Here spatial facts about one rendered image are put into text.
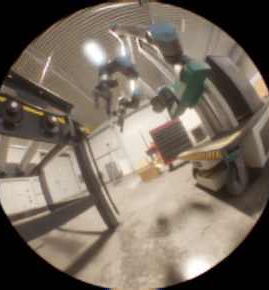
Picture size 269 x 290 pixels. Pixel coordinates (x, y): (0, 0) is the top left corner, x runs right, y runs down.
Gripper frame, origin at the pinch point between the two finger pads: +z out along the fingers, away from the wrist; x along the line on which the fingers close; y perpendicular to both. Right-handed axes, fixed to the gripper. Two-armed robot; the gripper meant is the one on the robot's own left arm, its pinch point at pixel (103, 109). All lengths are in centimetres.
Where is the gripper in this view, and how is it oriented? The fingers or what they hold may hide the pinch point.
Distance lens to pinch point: 60.1
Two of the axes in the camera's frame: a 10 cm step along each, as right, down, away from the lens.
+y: -9.7, 0.6, 2.5
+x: -2.5, 0.3, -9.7
